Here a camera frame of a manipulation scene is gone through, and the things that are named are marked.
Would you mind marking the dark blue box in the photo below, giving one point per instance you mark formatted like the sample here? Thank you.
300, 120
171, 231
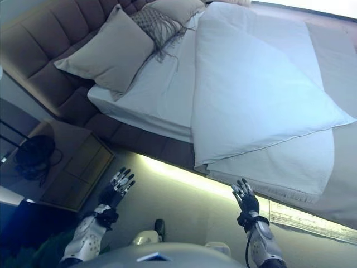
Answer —
30, 220

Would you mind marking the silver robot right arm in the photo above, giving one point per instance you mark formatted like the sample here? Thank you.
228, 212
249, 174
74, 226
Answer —
263, 243

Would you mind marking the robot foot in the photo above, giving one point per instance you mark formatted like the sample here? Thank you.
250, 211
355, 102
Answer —
159, 226

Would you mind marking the grey robot torso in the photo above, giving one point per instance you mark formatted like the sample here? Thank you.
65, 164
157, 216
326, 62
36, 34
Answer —
164, 255

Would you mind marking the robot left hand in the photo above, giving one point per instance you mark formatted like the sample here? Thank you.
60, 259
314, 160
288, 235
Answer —
112, 192

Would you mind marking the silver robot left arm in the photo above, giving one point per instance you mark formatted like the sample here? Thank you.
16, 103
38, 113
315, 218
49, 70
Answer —
85, 238

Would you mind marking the grey fringed decorative cushion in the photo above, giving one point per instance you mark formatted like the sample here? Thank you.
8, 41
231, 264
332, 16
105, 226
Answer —
157, 28

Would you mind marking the green plant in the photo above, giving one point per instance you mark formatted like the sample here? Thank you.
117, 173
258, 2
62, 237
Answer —
28, 251

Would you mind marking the large beige pillow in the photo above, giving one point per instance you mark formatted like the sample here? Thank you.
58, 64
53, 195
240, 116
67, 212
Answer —
108, 57

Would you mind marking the brown upholstered bed frame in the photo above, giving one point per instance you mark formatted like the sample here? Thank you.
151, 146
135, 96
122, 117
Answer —
134, 134

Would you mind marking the white duvet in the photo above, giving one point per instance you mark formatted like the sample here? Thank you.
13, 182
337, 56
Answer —
251, 92

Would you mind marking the beige fringed bed throw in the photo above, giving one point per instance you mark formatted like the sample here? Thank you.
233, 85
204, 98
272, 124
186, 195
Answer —
334, 117

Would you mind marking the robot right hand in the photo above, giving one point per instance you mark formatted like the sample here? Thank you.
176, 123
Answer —
247, 199

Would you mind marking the wooden nightstand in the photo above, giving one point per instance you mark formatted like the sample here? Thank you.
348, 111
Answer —
72, 167

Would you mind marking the white printed paper sheet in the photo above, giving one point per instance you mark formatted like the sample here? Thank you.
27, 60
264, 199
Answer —
309, 220

